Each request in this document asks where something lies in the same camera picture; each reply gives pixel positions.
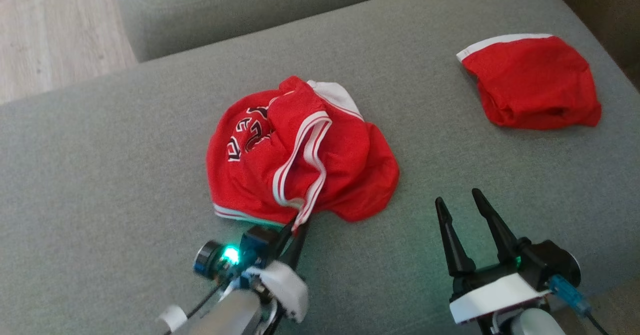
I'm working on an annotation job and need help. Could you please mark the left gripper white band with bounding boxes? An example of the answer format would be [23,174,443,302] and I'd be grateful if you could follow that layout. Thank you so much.
[243,219,310,335]

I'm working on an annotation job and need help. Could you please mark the red basketball jersey white trim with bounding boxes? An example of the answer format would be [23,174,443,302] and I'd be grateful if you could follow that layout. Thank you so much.
[205,75,401,237]

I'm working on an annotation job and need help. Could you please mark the black cable with white tag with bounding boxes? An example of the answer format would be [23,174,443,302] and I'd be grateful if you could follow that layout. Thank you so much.
[158,279,227,335]

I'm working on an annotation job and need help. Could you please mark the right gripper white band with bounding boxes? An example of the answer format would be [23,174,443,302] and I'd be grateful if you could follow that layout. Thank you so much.
[434,188,552,325]

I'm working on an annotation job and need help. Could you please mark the grey fabric sofa armrest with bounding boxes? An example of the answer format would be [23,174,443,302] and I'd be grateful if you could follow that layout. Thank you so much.
[106,0,407,64]

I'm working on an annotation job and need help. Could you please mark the cable with blue connector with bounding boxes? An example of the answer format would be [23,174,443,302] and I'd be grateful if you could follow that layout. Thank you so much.
[548,274,612,335]

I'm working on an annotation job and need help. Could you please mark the red shorts with white stripe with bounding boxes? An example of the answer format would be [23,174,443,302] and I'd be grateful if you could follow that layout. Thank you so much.
[456,33,603,130]

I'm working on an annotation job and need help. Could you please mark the grey sofa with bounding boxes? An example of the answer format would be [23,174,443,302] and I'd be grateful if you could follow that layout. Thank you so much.
[0,0,640,335]

